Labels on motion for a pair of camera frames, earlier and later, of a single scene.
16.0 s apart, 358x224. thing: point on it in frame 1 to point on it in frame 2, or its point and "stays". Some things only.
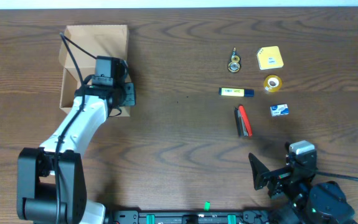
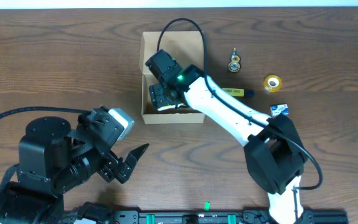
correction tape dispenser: [234, 65] stays
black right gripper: [272, 175] to [159, 96]
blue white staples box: [279, 110] stays
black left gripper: [130, 94] to [112, 167]
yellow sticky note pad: [269, 57] to [170, 106]
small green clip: [207, 206] stays
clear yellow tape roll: [272, 84] stays
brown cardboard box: [99, 40] to [187, 48]
